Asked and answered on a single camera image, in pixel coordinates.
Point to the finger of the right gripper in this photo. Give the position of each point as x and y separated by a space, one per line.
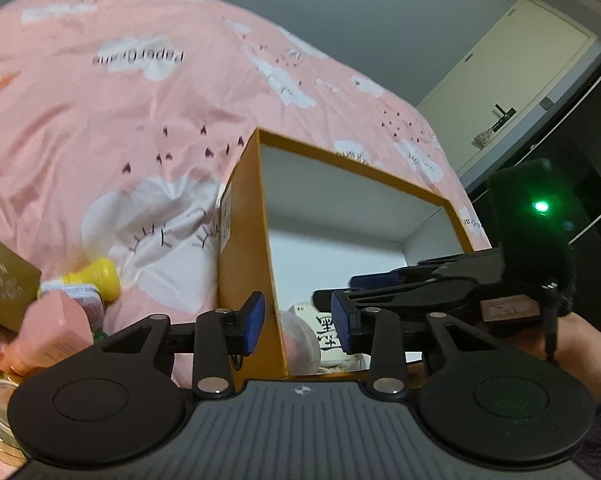
387 279
370 299

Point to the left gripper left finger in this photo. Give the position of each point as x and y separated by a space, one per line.
216 339

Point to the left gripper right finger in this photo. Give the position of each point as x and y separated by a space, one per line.
382 335

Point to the yellow cap bottle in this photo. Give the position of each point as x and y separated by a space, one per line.
102 274

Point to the gold square gift box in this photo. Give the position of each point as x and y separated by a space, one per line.
19 283

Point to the cream room door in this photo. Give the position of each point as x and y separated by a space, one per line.
516 64

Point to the person's right hand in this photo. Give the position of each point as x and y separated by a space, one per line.
578 352

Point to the white printed packet in box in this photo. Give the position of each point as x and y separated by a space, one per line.
332 355

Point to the white round item in box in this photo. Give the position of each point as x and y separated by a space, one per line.
302 351

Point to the orange cardboard storage box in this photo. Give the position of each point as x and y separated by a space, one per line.
295 218

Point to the pink carton box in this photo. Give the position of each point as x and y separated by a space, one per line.
54 328

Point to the pink cloud-print bed quilt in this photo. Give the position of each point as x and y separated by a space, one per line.
121 122

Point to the black door handle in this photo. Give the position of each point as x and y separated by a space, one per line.
505 116

